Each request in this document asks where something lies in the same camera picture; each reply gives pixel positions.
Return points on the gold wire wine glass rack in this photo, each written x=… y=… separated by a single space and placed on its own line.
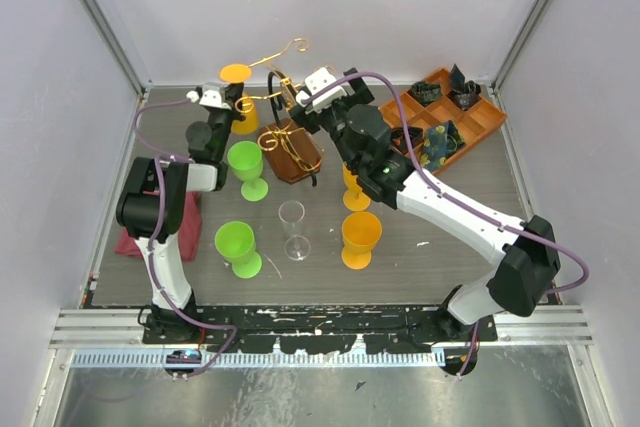
x=290 y=152

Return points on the red cloth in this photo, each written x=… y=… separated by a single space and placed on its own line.
x=188 y=235

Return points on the orange goblet front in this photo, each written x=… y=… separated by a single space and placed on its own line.
x=361 y=232

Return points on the wooden compartment tray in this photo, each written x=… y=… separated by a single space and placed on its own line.
x=475 y=124

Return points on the dark rolled cloth in tray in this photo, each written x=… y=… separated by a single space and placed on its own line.
x=425 y=93

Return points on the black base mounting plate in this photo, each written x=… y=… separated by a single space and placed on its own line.
x=313 y=329

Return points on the orange goblet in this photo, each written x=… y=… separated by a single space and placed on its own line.
x=354 y=197
x=246 y=119
x=361 y=232

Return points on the green goblet front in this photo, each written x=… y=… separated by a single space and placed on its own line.
x=235 y=242

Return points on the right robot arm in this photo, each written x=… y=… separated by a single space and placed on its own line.
x=521 y=254

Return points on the slotted cable duct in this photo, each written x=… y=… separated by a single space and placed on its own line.
x=191 y=359

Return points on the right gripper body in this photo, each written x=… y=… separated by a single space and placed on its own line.
x=331 y=119

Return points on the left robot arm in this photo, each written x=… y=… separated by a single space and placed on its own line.
x=151 y=205

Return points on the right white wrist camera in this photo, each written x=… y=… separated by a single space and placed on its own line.
x=319 y=80

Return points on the blue yellow patterned cloth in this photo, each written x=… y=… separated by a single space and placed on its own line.
x=440 y=143

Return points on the dark folded cloth in tray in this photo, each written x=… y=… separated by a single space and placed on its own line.
x=463 y=93

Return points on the black item in tray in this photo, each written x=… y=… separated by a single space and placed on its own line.
x=399 y=142

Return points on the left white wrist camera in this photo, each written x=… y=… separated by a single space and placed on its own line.
x=207 y=95

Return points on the clear champagne flute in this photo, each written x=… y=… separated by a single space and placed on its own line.
x=291 y=214

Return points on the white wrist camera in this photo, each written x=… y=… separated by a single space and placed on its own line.
x=207 y=95
x=319 y=80

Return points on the green goblet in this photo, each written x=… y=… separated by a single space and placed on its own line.
x=235 y=242
x=246 y=161

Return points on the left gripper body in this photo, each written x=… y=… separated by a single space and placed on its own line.
x=224 y=121

